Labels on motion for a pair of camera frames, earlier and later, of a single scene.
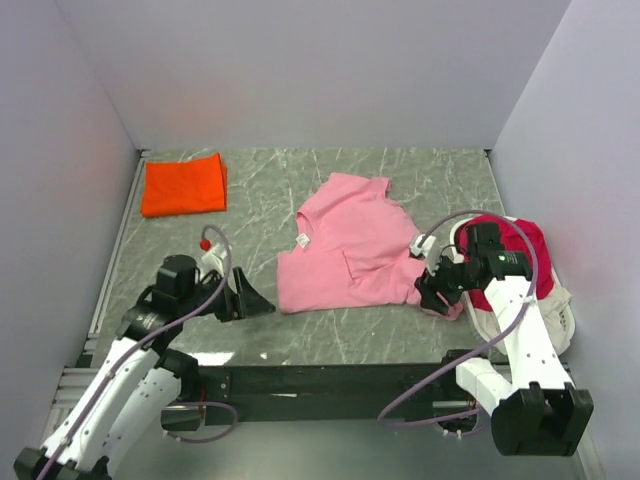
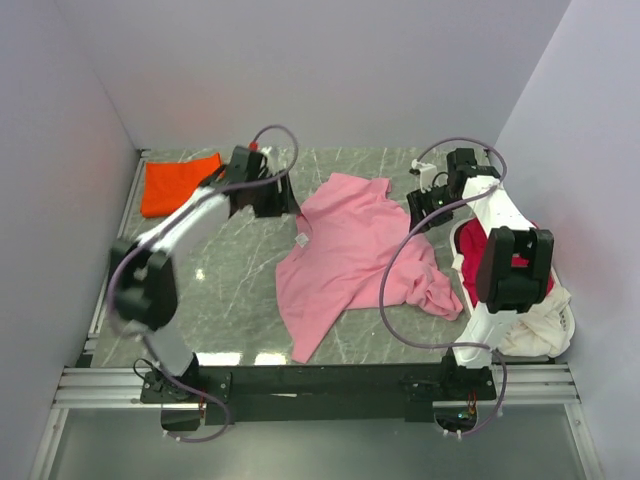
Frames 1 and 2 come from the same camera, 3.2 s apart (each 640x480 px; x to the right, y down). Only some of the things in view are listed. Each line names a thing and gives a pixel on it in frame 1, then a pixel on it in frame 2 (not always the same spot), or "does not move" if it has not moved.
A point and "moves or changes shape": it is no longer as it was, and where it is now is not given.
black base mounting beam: (323, 393) does not move
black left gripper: (232, 301) -> (270, 198)
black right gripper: (435, 286) -> (423, 207)
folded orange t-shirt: (187, 186) does not move
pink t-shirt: (352, 249) moves or changes shape
